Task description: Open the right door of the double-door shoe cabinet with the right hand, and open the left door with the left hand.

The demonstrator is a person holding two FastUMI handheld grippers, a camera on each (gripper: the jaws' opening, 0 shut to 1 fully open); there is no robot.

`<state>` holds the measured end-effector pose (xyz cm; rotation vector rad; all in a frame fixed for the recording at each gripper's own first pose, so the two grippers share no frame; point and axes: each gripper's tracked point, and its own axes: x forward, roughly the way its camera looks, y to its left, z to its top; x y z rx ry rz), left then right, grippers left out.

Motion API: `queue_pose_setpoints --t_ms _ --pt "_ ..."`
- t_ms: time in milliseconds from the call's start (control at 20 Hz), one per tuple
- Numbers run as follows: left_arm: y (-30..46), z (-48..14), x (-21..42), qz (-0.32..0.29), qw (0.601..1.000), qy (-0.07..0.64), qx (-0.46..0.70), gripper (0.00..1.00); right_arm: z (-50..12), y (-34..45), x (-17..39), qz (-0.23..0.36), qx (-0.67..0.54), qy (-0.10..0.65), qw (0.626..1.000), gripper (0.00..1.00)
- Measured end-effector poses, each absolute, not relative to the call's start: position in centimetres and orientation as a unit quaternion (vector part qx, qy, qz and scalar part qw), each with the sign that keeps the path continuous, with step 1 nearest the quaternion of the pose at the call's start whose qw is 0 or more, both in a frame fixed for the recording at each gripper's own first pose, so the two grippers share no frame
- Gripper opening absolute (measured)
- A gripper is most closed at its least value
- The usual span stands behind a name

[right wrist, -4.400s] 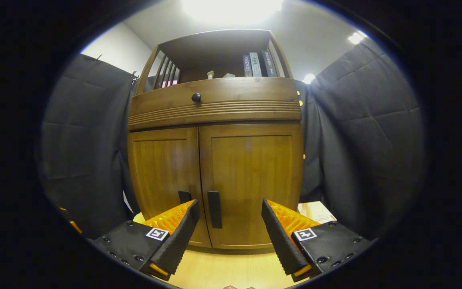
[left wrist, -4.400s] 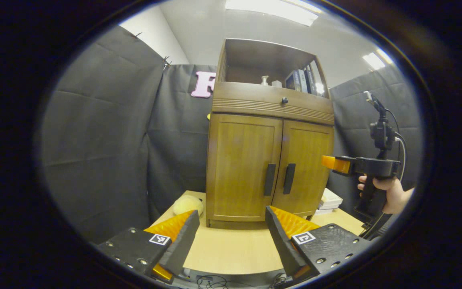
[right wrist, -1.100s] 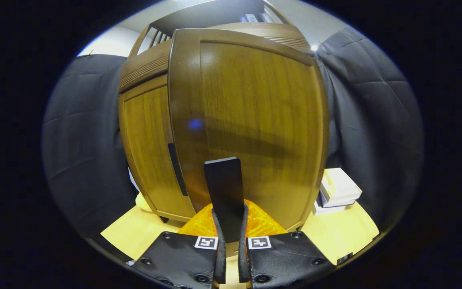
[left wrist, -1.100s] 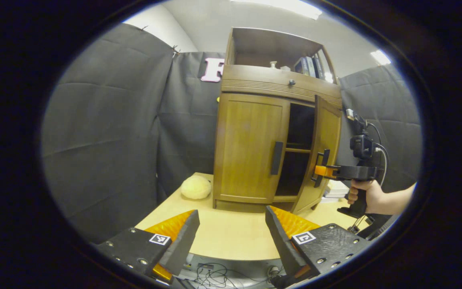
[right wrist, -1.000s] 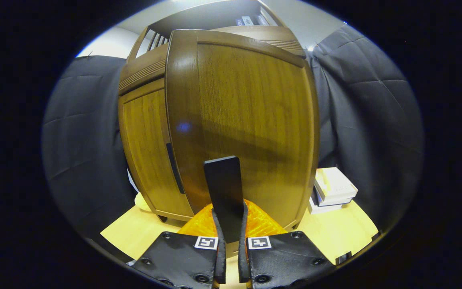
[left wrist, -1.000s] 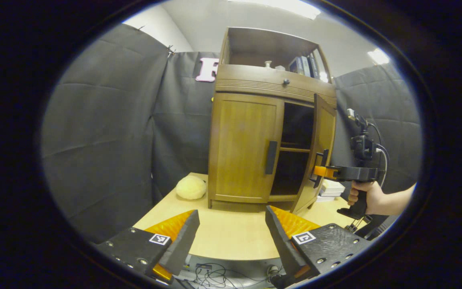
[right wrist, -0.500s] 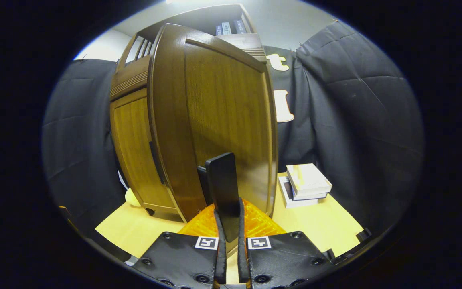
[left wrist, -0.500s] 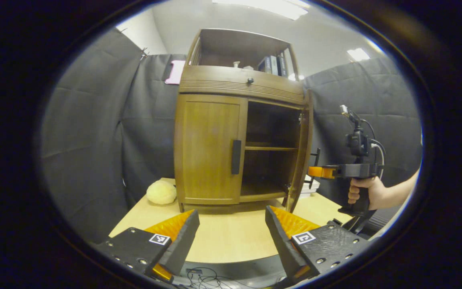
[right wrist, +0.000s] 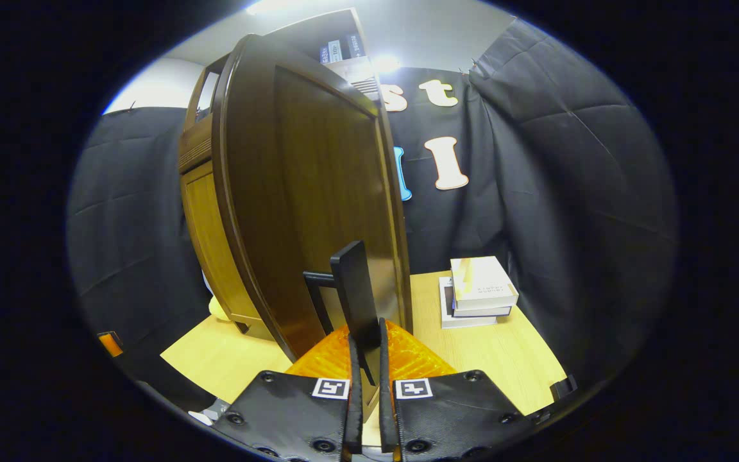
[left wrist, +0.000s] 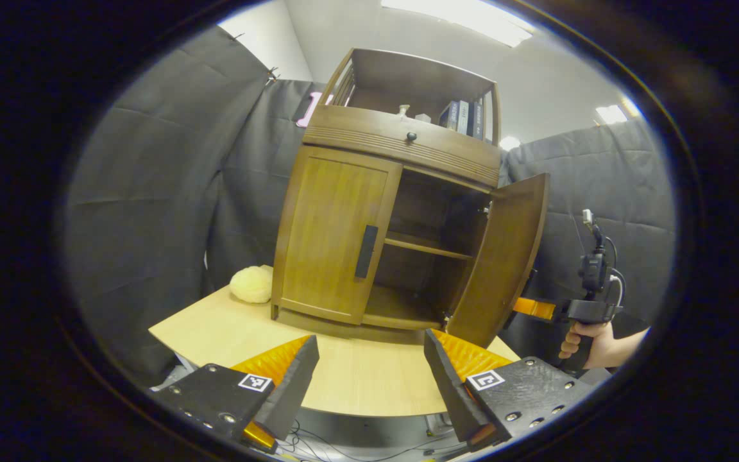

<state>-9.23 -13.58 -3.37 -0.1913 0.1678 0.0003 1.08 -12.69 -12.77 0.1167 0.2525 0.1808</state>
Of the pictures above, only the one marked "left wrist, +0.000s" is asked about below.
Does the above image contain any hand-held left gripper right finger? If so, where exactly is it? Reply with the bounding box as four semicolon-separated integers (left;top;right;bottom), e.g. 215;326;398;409
424;329;598;453

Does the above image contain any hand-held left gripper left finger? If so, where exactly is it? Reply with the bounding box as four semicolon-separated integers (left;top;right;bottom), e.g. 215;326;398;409
155;335;320;453

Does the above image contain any wooden shoe cabinet door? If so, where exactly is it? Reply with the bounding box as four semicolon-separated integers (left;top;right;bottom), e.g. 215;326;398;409
446;172;550;349
273;144;403;326

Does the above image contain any wooden double-door shoe cabinet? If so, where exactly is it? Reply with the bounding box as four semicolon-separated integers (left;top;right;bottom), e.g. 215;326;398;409
271;48;550;350

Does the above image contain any wooden cabinet drawer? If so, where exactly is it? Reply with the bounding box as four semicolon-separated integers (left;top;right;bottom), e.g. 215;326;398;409
303;105;502;189

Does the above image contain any pale yellow plush ball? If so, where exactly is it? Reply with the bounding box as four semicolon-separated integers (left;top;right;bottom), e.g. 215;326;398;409
230;265;274;304

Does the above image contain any wooden inner shelf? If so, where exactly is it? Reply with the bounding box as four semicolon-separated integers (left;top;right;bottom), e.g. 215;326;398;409
384;232;475;261

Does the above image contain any small ceiling light panel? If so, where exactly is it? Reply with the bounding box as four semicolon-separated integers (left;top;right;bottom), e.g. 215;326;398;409
596;96;640;124

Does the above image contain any large ceiling light panel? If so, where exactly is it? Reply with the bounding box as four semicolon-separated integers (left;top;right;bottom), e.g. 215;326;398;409
382;0;534;47

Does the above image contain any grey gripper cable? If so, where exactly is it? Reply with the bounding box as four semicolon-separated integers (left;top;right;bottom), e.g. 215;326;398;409
604;236;627;306

